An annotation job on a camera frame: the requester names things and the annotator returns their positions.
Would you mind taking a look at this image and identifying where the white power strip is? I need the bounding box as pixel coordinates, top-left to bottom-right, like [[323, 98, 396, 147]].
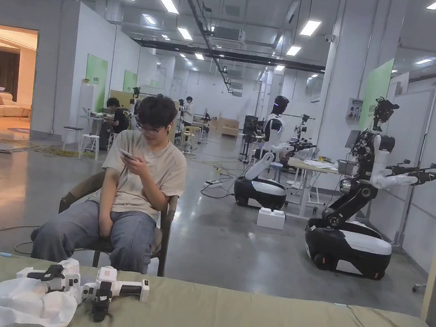
[[202, 177, 223, 191]]

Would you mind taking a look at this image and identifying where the white humanoid wheeled robot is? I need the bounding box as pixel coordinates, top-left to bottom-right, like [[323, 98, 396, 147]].
[[230, 90, 325, 218]]

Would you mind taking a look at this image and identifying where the white plastic bag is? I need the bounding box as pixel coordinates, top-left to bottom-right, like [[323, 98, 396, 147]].
[[0, 272, 81, 327]]

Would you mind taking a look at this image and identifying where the black and white wheeled robot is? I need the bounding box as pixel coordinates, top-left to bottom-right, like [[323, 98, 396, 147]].
[[299, 89, 436, 291]]

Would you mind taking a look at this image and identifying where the beige sofa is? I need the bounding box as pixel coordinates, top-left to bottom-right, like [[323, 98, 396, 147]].
[[0, 91, 33, 124]]

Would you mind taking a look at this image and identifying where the spare hand-held gripper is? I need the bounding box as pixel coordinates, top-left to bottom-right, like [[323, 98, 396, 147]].
[[76, 262, 154, 327], [12, 250, 88, 305]]

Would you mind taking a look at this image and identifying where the white-legged work table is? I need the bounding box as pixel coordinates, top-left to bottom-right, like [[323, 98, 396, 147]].
[[277, 154, 344, 224]]

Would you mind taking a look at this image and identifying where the wooden crate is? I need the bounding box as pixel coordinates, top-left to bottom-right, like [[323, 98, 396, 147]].
[[210, 116, 241, 139]]

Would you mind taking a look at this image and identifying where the yellow chair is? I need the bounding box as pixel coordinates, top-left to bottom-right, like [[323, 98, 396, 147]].
[[180, 124, 202, 153]]

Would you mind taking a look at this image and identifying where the dark wooden chair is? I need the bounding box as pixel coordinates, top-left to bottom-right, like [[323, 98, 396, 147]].
[[50, 165, 181, 279]]

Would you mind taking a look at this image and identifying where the white box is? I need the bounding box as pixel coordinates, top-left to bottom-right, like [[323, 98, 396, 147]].
[[256, 206, 288, 231]]

